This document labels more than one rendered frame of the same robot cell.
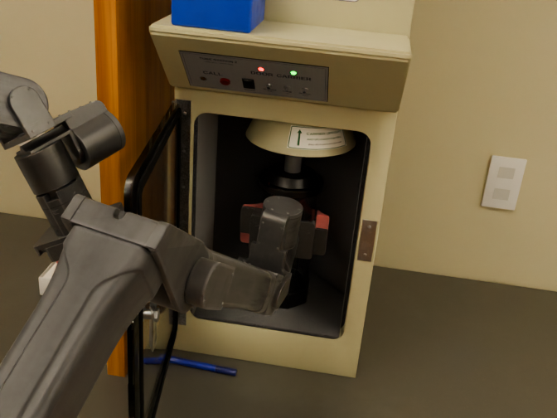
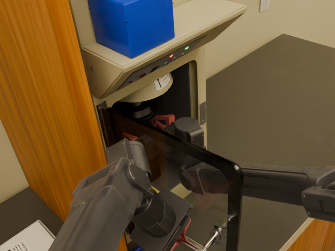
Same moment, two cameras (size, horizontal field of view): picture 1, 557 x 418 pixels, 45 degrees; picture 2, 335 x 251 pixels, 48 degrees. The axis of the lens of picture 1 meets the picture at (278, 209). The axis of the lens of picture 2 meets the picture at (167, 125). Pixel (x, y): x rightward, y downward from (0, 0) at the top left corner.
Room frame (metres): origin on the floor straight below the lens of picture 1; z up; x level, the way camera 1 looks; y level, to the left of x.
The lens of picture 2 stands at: (0.43, 0.52, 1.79)
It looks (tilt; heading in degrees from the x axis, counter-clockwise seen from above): 37 degrees down; 313
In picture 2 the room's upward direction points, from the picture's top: 5 degrees counter-clockwise
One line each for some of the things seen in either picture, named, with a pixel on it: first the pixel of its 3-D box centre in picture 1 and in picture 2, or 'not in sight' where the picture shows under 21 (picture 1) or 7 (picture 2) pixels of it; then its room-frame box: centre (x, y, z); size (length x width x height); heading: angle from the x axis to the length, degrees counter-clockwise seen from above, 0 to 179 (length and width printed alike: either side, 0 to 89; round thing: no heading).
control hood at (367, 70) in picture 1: (281, 69); (172, 49); (0.87, 0.01, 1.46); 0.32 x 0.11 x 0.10; 83
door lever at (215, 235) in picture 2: not in sight; (192, 235); (0.70, 0.19, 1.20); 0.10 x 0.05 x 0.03; 0
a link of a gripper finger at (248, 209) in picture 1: (265, 219); not in sight; (1.00, 0.02, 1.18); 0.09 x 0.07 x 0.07; 173
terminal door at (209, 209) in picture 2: (156, 274); (172, 210); (0.78, 0.16, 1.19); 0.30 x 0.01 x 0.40; 0
